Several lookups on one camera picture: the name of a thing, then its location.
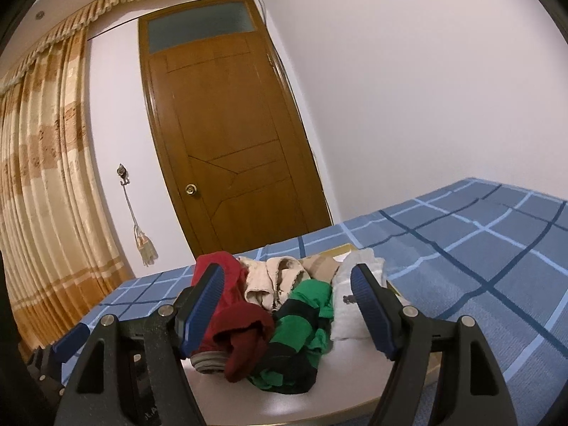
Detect beige patterned curtain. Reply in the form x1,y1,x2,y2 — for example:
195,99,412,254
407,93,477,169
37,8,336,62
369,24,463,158
0,0,263,351

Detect blue plaid cloth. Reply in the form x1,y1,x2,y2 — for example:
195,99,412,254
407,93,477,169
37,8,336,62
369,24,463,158
44,177,568,426

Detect red underwear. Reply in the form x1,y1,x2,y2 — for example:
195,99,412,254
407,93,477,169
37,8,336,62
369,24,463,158
191,251,276,382

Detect frosted glass transom pane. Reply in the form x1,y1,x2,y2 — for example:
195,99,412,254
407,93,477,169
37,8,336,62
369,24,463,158
146,1,256,53

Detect white underwear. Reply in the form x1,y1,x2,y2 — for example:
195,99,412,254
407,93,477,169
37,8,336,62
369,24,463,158
331,248,402,342

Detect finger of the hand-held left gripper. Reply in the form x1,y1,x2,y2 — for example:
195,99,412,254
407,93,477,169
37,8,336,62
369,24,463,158
27,322,91,393

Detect shallow cardboard box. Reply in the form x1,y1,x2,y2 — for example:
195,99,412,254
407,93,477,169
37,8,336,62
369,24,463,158
182,242,444,420

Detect brown wooden door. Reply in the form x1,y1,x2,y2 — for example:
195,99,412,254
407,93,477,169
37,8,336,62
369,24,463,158
138,0,333,262

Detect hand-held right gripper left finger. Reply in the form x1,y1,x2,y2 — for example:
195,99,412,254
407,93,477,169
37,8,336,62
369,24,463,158
53,263,227,426

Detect cream curtain tassel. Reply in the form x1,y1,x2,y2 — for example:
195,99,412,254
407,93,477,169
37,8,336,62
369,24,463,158
123,185,158,267

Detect light beige underwear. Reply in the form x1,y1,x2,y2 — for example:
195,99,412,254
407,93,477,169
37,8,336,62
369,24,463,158
240,256,311,313

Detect green black striped underwear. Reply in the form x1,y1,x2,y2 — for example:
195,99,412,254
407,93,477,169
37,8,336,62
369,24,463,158
248,279,335,395

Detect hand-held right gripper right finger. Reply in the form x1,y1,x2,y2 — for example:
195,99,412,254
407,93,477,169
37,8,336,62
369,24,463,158
350,263,518,426

